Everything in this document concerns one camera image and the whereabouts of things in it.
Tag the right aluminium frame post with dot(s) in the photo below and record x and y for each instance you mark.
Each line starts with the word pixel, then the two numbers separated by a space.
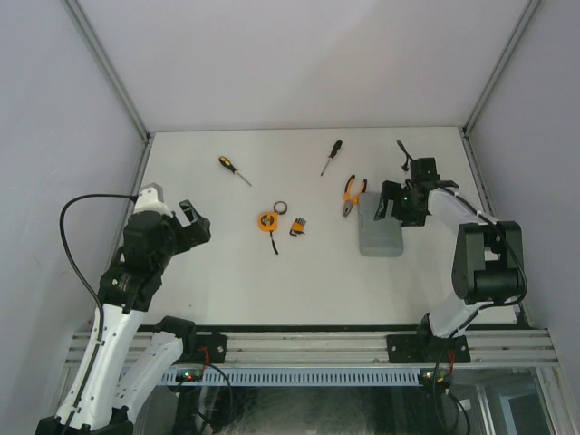
pixel 506 55

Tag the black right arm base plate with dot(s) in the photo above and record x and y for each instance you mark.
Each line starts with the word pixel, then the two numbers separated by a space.
pixel 410 348

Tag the grey plastic tool case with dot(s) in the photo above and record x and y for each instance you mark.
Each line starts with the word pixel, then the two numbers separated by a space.
pixel 377 238

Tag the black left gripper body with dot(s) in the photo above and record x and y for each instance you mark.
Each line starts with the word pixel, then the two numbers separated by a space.
pixel 180 239

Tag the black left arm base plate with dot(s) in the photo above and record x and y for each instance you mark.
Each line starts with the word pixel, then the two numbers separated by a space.
pixel 204 348

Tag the short yellow black screwdriver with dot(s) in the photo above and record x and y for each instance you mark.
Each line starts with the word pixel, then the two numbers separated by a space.
pixel 227 164

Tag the orange hex key set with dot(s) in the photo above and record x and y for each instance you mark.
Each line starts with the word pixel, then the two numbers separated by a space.
pixel 298 227

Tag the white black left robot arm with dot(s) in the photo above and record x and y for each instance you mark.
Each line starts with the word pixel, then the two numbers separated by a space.
pixel 104 398

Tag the aluminium frame post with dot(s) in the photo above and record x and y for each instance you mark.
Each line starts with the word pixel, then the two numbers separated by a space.
pixel 506 55
pixel 86 31

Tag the orange tape measure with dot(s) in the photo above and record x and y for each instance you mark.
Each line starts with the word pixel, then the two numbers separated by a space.
pixel 267 222

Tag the grey slotted cable duct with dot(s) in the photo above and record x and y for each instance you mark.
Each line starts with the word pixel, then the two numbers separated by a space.
pixel 292 377

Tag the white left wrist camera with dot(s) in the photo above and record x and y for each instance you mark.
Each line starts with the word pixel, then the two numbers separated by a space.
pixel 150 198

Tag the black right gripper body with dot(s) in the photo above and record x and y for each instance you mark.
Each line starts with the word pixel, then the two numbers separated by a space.
pixel 403 207

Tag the orange black pliers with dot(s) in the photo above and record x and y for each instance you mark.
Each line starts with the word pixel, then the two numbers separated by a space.
pixel 351 199

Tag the left aluminium frame post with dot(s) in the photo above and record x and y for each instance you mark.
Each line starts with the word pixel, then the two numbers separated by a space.
pixel 86 31

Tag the black electrical tape roll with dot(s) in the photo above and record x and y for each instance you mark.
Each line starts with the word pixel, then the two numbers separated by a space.
pixel 280 207

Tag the aluminium front rail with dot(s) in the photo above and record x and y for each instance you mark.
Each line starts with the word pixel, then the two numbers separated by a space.
pixel 491 349

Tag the long black yellow screwdriver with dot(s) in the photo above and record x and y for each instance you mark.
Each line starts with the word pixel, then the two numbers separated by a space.
pixel 335 150

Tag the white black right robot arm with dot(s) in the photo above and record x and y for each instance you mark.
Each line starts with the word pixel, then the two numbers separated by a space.
pixel 487 269

